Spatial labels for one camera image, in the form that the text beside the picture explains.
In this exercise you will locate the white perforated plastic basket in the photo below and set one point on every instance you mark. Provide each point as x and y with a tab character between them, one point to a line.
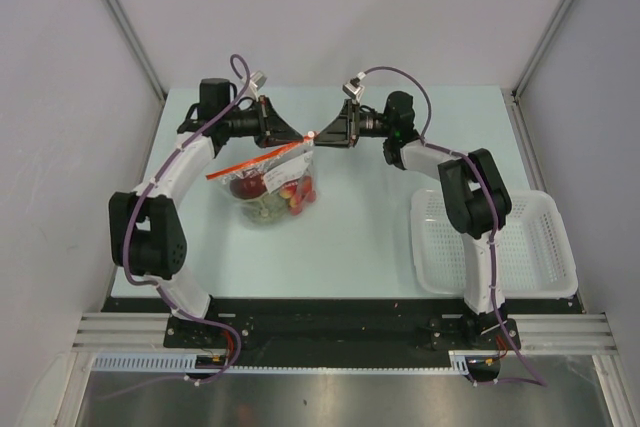
534	255

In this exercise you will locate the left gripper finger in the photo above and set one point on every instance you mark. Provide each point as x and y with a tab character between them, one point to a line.
275	127
279	139

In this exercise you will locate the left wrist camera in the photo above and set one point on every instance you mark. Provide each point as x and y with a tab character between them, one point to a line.
257	80

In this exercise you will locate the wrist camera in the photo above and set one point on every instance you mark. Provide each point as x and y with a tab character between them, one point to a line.
257	80
354	89

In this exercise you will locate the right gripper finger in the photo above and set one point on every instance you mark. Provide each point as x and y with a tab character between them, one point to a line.
339	137
346	117

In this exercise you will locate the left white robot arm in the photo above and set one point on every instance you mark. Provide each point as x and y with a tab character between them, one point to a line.
147	238

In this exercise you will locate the left aluminium frame post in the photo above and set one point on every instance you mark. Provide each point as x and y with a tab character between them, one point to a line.
133	42

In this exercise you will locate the right aluminium frame post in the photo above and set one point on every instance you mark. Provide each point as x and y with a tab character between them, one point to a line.
550	32

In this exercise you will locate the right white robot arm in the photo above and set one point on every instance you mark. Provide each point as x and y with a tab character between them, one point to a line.
475	197

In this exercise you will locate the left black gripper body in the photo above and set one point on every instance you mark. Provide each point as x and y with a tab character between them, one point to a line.
248	123

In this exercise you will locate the clear zip top bag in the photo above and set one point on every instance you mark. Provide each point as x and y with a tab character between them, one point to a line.
278	166

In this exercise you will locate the fake green melon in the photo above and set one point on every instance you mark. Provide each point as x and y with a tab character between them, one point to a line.
265	210

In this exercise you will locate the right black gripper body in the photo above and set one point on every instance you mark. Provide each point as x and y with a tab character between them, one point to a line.
373	125

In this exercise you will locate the aluminium frame post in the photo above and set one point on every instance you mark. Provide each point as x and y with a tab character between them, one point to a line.
550	32
133	42

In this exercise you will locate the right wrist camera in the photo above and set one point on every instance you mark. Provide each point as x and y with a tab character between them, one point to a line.
354	89

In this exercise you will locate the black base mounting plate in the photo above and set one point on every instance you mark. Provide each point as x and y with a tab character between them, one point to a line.
343	333

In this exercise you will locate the fake red apple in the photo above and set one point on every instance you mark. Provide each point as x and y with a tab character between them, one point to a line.
249	187

